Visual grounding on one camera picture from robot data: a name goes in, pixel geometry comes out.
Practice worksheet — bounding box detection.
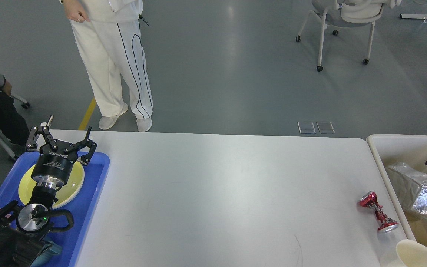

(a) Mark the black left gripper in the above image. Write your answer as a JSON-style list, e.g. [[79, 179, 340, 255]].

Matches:
[[26, 115, 98, 189]]

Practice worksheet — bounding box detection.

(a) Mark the aluminium foil tray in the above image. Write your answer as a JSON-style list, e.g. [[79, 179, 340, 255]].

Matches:
[[385, 162, 427, 219]]

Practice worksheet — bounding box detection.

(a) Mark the yellow plastic plate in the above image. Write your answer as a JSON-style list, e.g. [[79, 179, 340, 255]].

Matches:
[[18, 162, 85, 209]]

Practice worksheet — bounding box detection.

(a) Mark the teal green mug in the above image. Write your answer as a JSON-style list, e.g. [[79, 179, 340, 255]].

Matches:
[[30, 241, 63, 267]]

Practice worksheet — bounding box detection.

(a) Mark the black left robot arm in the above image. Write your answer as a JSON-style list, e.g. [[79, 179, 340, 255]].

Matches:
[[0, 116, 97, 267]]

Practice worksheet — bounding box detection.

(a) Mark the grey chair leg with caster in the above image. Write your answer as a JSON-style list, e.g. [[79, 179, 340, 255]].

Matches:
[[11, 93, 31, 109]]

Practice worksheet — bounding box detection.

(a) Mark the white plastic bin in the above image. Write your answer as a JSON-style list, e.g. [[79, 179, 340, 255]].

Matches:
[[367, 135, 427, 241]]

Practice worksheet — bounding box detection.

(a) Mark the blue plastic tray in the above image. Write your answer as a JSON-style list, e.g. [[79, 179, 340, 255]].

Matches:
[[0, 152, 110, 267]]

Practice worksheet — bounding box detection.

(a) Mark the crushed red soda can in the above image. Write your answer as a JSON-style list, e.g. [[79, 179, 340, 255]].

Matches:
[[358, 191, 399, 233]]

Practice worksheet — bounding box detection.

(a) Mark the white paper cup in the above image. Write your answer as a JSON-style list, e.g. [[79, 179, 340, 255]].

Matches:
[[379, 239, 427, 267]]

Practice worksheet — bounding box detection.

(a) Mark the right floor socket cover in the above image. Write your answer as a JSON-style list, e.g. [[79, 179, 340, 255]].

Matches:
[[316, 121, 335, 134]]

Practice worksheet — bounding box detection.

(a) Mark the floor socket cover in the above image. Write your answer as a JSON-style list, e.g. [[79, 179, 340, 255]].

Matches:
[[298, 121, 316, 135], [316, 121, 335, 134]]

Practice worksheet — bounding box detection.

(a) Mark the person in white tracksuit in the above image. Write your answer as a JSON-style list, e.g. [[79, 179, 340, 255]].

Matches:
[[61, 0, 153, 132]]

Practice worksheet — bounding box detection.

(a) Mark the left floor socket cover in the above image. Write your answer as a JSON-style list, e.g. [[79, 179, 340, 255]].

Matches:
[[298, 121, 316, 135]]

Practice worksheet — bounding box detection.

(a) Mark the white grey office chair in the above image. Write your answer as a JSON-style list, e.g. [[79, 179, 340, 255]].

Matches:
[[295, 0, 401, 72]]

